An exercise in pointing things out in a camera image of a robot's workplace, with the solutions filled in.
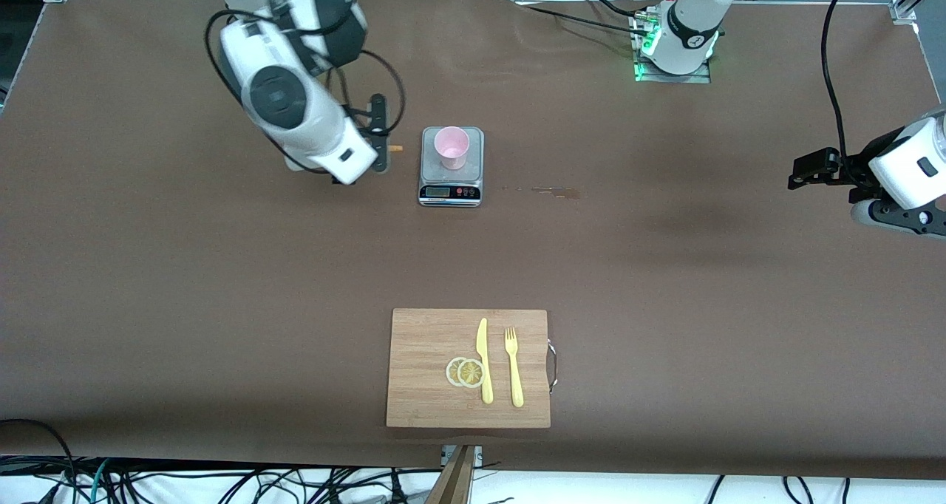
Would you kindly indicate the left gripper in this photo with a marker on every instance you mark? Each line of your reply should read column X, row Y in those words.
column 844, row 171

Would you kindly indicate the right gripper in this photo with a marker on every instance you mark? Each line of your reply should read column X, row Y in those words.
column 337, row 180

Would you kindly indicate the translucent sauce bottle orange cap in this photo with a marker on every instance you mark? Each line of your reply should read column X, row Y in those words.
column 395, row 148

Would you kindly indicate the pink plastic cup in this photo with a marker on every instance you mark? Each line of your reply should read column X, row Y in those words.
column 452, row 153

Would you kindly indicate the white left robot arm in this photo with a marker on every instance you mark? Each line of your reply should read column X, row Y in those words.
column 687, row 31

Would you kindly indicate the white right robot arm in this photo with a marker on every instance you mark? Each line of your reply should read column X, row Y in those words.
column 277, row 97

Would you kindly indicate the silver digital kitchen scale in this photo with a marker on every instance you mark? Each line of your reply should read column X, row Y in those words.
column 451, row 192

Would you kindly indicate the lemon slice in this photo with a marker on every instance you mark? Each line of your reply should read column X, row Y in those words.
column 450, row 371
column 471, row 373

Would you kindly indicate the wooden cutting board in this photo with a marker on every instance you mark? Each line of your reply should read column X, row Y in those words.
column 429, row 386

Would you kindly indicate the yellow plastic knife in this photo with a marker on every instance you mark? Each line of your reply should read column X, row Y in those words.
column 485, row 386

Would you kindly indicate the yellow plastic fork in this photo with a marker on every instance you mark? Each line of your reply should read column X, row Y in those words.
column 516, row 386

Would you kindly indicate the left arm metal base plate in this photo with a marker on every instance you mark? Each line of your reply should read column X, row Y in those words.
column 672, row 78

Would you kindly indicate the small metal bracket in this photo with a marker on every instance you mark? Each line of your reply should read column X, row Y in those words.
column 479, row 456

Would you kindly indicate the wooden post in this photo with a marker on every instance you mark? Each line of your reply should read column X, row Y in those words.
column 454, row 485

